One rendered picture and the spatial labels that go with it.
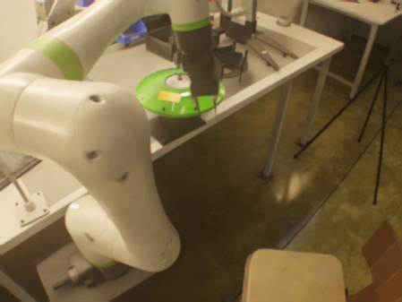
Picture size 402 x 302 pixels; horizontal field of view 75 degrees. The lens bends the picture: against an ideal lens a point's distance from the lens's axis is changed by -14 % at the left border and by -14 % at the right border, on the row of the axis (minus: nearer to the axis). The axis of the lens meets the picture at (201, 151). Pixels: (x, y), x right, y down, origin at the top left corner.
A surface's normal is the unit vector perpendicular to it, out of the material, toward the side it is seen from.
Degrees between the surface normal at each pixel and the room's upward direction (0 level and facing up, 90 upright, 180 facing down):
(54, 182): 0
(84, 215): 7
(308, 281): 0
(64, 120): 40
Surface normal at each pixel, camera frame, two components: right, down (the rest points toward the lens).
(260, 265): 0.02, -0.73
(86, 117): 0.06, -0.22
